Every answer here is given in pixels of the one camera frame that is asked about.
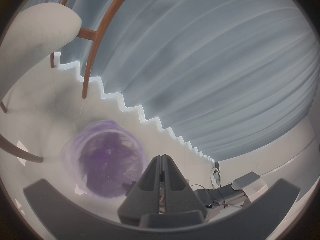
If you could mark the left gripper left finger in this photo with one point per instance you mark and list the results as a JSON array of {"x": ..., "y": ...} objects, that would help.
[{"x": 140, "y": 196}]

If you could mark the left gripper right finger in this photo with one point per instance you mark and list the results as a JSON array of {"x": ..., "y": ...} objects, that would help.
[{"x": 182, "y": 196}]

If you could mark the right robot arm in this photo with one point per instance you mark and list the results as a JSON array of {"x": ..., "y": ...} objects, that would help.
[{"x": 225, "y": 196}]

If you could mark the white trash bin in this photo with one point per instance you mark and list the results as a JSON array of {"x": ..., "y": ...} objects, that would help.
[{"x": 70, "y": 164}]

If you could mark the white plastic basin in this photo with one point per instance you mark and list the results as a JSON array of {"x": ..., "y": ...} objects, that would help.
[{"x": 215, "y": 177}]

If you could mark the blue-grey curtain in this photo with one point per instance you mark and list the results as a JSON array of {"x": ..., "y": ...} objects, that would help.
[{"x": 200, "y": 59}]

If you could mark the wooden chair with white cushions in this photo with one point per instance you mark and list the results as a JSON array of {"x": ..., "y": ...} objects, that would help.
[{"x": 37, "y": 34}]

